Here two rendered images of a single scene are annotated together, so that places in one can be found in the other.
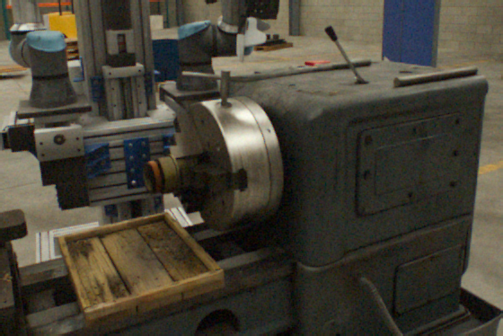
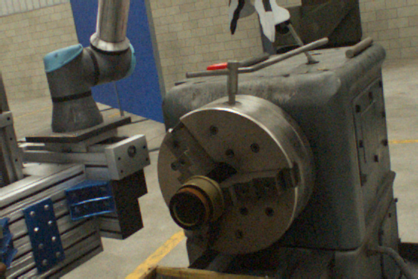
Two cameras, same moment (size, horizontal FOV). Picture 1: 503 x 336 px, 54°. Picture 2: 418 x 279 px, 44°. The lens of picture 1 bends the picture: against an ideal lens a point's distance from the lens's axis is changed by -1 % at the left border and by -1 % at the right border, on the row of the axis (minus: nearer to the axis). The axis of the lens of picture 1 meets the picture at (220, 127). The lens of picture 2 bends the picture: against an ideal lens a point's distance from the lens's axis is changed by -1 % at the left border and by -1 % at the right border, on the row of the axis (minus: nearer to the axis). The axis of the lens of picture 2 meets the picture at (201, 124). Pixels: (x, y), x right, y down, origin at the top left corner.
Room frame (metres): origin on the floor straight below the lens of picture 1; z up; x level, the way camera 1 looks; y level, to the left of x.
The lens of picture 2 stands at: (0.32, 0.62, 1.41)
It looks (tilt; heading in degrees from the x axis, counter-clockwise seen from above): 11 degrees down; 326
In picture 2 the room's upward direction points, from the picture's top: 10 degrees counter-clockwise
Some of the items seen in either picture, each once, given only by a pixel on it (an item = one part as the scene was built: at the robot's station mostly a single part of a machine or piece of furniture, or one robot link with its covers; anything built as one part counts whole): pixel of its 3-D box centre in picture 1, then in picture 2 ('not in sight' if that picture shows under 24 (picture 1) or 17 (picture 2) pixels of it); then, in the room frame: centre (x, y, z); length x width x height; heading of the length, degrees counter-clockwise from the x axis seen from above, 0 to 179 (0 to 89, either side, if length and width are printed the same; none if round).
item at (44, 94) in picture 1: (51, 87); not in sight; (1.59, 0.54, 1.21); 0.15 x 0.15 x 0.10
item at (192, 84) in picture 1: (196, 74); (75, 110); (1.76, 0.08, 1.21); 0.15 x 0.15 x 0.10
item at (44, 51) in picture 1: (46, 51); not in sight; (1.60, 0.55, 1.33); 0.13 x 0.12 x 0.14; 41
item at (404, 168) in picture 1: (348, 143); (288, 133); (1.34, -0.36, 1.06); 0.59 x 0.48 x 0.39; 115
